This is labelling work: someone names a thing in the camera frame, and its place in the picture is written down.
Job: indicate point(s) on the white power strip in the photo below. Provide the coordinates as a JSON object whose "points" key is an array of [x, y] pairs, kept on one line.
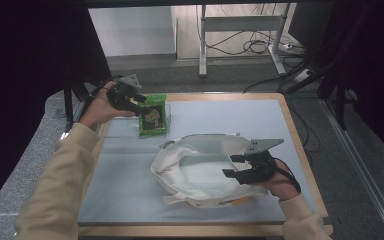
{"points": [[302, 75]]}

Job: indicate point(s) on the person's right hand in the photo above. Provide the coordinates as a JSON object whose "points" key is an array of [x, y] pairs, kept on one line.
{"points": [[283, 186]]}

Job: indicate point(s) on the black curtain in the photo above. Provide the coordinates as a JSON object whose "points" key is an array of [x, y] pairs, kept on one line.
{"points": [[23, 83], [376, 66]]}

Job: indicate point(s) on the white printed tote bag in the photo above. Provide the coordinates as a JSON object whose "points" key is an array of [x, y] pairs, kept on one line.
{"points": [[196, 173]]}

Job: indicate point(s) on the person's left hand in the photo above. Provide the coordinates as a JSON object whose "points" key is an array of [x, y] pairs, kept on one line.
{"points": [[96, 111]]}

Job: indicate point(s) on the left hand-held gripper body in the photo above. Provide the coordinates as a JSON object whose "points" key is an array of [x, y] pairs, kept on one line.
{"points": [[121, 95]]}

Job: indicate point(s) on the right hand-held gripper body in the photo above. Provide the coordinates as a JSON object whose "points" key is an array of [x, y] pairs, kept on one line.
{"points": [[260, 168]]}

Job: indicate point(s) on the white metal desk frame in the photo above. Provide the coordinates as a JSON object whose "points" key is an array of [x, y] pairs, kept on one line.
{"points": [[241, 23]]}

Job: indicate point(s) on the black metal stand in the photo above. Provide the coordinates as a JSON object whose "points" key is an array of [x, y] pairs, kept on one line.
{"points": [[69, 103], [340, 100]]}

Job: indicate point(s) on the white table mat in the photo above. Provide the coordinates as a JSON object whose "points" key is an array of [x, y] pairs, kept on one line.
{"points": [[213, 113]]}

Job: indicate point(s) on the green product box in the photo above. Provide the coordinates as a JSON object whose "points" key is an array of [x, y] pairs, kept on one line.
{"points": [[153, 128]]}

